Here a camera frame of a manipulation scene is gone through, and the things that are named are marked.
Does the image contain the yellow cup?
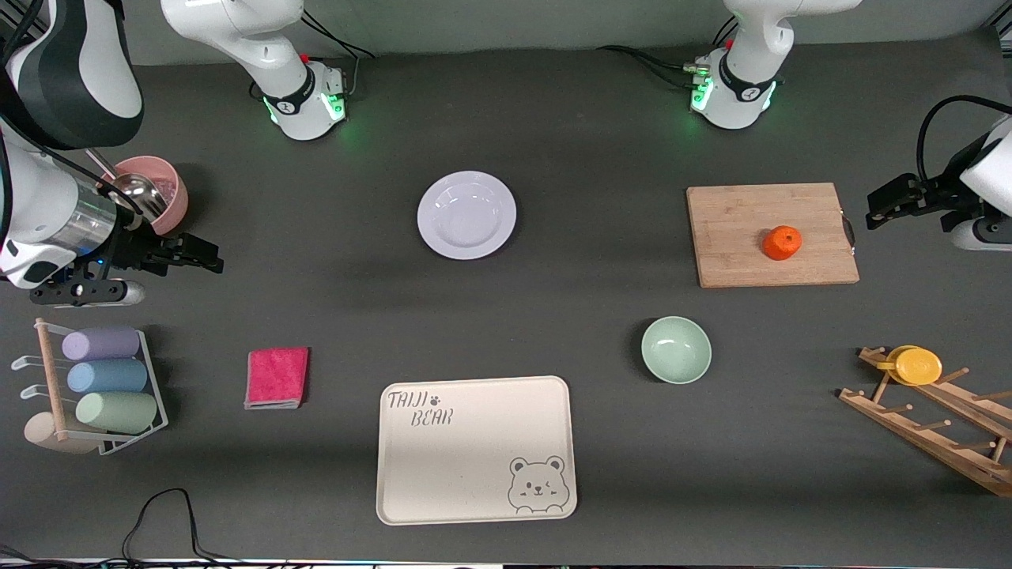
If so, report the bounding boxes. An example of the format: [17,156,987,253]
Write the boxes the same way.
[876,345,943,386]

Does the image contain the black left arm base cables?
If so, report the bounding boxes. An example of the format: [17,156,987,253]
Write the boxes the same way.
[597,45,704,88]

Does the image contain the beige cup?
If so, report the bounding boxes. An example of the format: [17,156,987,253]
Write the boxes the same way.
[24,411,100,455]

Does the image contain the pink bowl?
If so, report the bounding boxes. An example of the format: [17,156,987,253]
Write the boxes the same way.
[111,156,190,236]

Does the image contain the pink folded cloth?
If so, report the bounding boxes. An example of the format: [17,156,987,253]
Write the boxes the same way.
[244,346,311,410]

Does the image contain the black cable on table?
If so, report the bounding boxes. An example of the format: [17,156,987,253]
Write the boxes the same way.
[119,488,262,566]

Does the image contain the purple cup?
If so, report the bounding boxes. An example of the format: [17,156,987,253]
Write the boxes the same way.
[62,326,142,362]

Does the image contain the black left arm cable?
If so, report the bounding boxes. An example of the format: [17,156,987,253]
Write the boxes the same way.
[917,95,1012,187]

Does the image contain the metal scoop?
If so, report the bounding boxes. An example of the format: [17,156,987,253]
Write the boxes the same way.
[89,150,169,224]

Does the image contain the blue cup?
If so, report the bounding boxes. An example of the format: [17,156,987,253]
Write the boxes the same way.
[66,360,149,394]

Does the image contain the cream tray with bear print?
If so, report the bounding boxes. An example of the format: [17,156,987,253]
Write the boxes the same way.
[376,375,578,526]

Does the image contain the black right arm base cables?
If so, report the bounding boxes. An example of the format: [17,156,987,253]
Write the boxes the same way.
[300,8,376,100]

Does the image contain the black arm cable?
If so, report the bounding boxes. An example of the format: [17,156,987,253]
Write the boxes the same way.
[0,111,153,232]
[917,95,1012,187]

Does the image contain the green cup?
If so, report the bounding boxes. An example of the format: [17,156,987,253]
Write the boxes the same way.
[75,391,159,435]

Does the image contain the white round plate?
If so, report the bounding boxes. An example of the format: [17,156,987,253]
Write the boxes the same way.
[417,171,518,261]

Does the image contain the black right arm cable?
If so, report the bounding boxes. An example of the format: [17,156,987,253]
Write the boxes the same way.
[0,111,153,232]

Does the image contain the wooden peg rack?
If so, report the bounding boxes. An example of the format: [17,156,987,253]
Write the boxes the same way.
[838,345,1012,498]

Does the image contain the wooden cutting board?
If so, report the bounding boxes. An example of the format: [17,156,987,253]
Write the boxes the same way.
[686,183,861,288]

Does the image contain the white wire cup rack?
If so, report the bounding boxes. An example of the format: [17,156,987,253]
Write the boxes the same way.
[11,318,169,457]

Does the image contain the orange fruit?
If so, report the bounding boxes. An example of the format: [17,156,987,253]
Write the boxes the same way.
[762,225,803,261]

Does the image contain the pale green bowl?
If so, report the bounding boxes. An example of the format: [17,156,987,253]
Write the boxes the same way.
[640,316,712,386]

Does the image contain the black arm base cables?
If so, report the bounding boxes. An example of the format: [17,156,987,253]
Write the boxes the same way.
[597,45,704,88]
[300,8,376,100]

